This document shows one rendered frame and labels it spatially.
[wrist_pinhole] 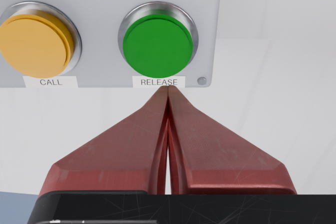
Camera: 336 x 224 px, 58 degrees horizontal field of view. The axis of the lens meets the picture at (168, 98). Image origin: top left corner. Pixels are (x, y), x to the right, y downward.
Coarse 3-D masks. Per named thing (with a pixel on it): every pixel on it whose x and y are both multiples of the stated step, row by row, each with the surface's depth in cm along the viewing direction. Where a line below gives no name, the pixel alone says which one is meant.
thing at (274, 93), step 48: (240, 48) 30; (288, 48) 30; (0, 96) 33; (48, 96) 33; (96, 96) 33; (144, 96) 33; (192, 96) 33; (240, 96) 33; (288, 96) 33; (0, 144) 37; (48, 144) 37; (288, 144) 37
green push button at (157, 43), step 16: (144, 16) 16; (160, 16) 16; (176, 16) 17; (128, 32) 17; (144, 32) 16; (160, 32) 16; (176, 32) 16; (128, 48) 17; (144, 48) 17; (160, 48) 17; (176, 48) 17; (192, 48) 17; (144, 64) 18; (160, 64) 18; (176, 64) 18
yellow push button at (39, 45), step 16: (16, 16) 16; (32, 16) 16; (48, 16) 17; (0, 32) 17; (16, 32) 16; (32, 32) 16; (48, 32) 16; (64, 32) 17; (0, 48) 17; (16, 48) 17; (32, 48) 17; (48, 48) 17; (64, 48) 17; (16, 64) 18; (32, 64) 18; (48, 64) 18; (64, 64) 18
